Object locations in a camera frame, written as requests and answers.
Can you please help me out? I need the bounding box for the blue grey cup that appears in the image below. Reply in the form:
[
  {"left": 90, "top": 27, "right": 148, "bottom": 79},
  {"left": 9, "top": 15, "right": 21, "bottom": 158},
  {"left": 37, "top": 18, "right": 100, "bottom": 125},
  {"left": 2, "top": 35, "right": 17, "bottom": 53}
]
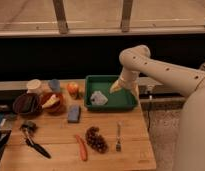
[{"left": 48, "top": 79, "right": 61, "bottom": 92}]

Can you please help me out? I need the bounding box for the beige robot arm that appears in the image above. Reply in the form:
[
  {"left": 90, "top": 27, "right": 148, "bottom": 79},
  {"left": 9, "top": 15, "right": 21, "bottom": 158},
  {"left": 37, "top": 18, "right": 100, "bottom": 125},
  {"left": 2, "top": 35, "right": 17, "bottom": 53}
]
[{"left": 110, "top": 45, "right": 205, "bottom": 171}]

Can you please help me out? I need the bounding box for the black device at left edge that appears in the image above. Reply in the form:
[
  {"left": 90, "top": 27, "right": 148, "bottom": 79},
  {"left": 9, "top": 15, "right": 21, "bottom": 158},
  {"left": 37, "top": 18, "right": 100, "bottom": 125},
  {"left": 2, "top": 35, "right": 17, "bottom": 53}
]
[{"left": 0, "top": 130, "right": 11, "bottom": 160}]

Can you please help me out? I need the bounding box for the silver metal fork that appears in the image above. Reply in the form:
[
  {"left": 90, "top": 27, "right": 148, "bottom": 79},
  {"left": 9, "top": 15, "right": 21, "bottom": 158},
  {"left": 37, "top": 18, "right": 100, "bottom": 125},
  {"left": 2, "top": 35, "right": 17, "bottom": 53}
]
[{"left": 116, "top": 122, "right": 122, "bottom": 152}]

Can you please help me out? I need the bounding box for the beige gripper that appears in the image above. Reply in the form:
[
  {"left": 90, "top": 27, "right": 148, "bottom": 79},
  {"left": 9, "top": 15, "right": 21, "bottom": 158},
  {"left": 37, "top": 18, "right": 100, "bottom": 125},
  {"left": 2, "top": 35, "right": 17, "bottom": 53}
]
[{"left": 109, "top": 68, "right": 139, "bottom": 100}]

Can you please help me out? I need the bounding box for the white cup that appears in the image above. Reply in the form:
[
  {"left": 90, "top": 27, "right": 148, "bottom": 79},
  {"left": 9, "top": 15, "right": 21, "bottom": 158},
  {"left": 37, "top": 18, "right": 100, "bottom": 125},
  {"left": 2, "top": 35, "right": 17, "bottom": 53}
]
[{"left": 26, "top": 79, "right": 42, "bottom": 94}]

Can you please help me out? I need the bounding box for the grey crumpled cloth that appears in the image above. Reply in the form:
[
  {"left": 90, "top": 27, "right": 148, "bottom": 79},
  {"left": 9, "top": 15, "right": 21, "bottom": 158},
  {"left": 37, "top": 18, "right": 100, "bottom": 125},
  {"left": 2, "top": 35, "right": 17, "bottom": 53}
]
[{"left": 90, "top": 91, "right": 108, "bottom": 105}]

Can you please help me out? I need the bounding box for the blue sponge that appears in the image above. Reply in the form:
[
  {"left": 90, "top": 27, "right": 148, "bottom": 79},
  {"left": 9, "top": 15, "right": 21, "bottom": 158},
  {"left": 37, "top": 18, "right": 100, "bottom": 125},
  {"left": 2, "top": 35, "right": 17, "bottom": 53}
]
[{"left": 68, "top": 105, "right": 81, "bottom": 123}]

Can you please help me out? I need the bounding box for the green plastic tray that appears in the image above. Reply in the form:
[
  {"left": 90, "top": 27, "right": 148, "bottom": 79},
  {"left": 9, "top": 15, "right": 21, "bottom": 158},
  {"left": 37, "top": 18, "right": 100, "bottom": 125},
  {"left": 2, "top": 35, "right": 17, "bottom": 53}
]
[{"left": 84, "top": 75, "right": 137, "bottom": 111}]

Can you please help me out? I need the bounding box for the orange bowl with banana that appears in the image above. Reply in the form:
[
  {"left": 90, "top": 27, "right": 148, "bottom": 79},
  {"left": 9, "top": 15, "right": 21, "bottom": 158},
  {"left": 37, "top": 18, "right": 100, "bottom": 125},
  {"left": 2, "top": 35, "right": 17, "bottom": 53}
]
[{"left": 40, "top": 92, "right": 65, "bottom": 113}]

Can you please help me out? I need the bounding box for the orange carrot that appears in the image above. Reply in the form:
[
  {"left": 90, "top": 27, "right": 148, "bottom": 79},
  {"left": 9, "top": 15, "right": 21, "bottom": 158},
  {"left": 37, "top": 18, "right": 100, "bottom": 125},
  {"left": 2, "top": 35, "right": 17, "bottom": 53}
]
[{"left": 75, "top": 135, "right": 88, "bottom": 161}]

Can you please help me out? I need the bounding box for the dark brown bowl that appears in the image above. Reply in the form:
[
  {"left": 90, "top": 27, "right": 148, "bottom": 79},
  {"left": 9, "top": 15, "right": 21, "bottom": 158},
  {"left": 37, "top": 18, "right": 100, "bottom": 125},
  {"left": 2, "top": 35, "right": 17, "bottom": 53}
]
[{"left": 13, "top": 93, "right": 42, "bottom": 116}]

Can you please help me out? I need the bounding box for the bunch of dark grapes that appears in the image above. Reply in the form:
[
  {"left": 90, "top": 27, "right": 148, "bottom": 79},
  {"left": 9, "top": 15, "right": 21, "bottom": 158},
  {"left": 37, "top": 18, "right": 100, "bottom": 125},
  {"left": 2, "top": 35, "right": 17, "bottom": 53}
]
[{"left": 85, "top": 127, "right": 108, "bottom": 154}]

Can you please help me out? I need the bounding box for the red orange apple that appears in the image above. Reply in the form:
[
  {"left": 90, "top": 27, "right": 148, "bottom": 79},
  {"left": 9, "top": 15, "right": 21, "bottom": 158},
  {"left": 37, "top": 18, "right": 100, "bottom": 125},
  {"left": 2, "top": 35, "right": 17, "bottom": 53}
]
[{"left": 67, "top": 82, "right": 79, "bottom": 96}]

